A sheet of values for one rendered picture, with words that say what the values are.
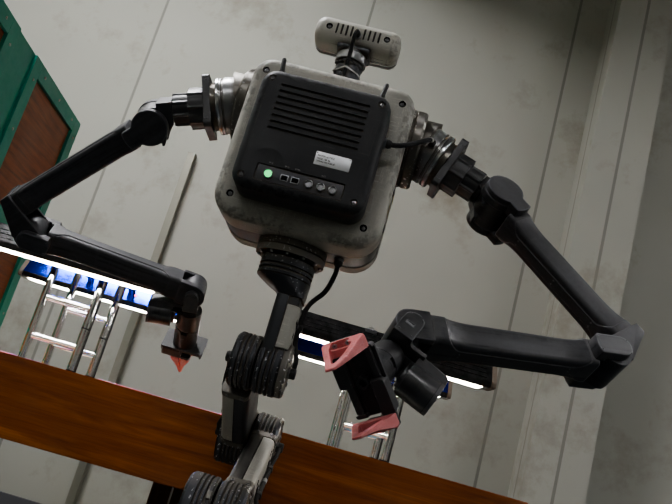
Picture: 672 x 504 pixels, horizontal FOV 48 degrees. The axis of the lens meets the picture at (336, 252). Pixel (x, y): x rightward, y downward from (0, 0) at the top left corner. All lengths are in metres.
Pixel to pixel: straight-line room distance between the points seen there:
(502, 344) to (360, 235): 0.33
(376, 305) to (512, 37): 1.82
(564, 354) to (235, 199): 0.65
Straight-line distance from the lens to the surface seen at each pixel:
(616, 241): 4.15
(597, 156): 4.27
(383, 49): 1.69
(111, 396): 1.88
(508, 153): 4.45
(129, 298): 2.78
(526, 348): 1.30
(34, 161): 3.21
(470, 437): 4.07
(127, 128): 1.68
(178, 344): 1.88
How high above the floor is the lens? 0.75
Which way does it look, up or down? 14 degrees up
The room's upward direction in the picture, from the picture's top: 16 degrees clockwise
